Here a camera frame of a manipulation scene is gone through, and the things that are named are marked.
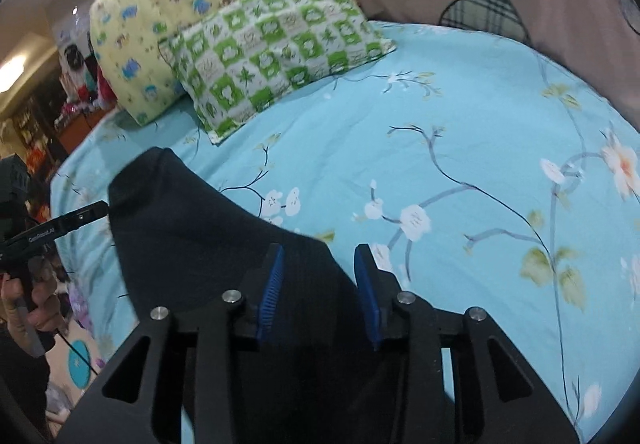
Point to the teal round mat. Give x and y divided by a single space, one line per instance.
80 364

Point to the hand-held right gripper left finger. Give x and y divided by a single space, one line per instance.
269 296

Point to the round ceiling lamp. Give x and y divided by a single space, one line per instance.
10 70

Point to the wooden cabinet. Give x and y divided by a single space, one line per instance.
75 130

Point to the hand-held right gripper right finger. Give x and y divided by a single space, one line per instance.
369 299

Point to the dark navy pants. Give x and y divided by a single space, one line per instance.
200 234

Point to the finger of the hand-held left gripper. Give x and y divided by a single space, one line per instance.
60 226

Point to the person's left hand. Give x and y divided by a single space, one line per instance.
46 296

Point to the green checked pillow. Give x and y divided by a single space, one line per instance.
260 44

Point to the light blue floral bed sheet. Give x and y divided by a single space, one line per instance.
425 124

